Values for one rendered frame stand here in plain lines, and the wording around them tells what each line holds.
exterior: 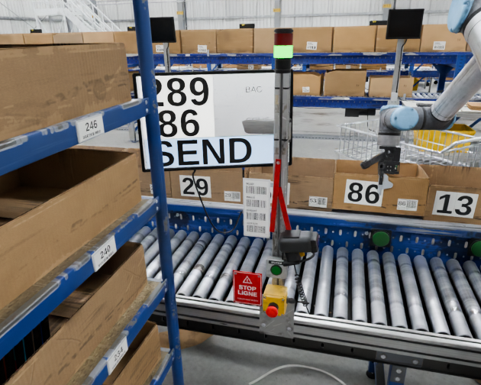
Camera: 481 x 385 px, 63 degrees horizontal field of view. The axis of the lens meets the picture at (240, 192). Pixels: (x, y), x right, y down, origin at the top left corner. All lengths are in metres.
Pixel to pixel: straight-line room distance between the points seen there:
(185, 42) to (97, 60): 6.04
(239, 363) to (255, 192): 1.31
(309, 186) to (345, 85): 4.27
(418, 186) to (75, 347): 1.49
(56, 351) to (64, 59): 0.43
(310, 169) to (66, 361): 1.62
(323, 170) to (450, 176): 0.60
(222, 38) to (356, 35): 1.97
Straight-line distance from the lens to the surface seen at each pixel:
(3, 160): 0.50
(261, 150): 1.28
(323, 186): 1.82
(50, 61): 0.60
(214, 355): 2.38
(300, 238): 1.19
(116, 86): 0.74
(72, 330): 0.72
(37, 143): 0.54
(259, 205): 1.23
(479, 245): 1.91
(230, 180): 1.89
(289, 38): 1.12
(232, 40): 6.46
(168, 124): 1.25
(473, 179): 2.19
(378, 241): 1.84
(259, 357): 2.36
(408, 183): 1.84
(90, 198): 0.68
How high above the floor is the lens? 1.65
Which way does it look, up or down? 22 degrees down
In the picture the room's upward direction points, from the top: 1 degrees counter-clockwise
